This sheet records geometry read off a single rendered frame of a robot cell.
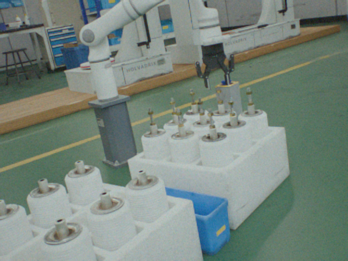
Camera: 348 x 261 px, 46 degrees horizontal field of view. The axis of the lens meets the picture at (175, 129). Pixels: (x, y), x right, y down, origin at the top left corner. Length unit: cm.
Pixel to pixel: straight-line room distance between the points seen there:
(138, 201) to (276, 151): 60
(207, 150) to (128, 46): 264
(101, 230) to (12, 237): 23
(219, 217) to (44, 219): 44
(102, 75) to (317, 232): 108
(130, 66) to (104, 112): 178
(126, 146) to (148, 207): 91
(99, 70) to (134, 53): 199
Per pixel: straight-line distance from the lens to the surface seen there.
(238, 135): 126
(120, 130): 182
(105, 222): 88
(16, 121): 315
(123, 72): 351
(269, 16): 488
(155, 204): 96
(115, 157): 184
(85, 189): 112
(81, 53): 584
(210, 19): 137
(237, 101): 162
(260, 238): 116
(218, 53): 141
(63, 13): 774
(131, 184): 98
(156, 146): 131
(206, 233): 108
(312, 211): 128
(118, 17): 171
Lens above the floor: 63
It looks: 16 degrees down
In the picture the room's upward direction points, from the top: 11 degrees counter-clockwise
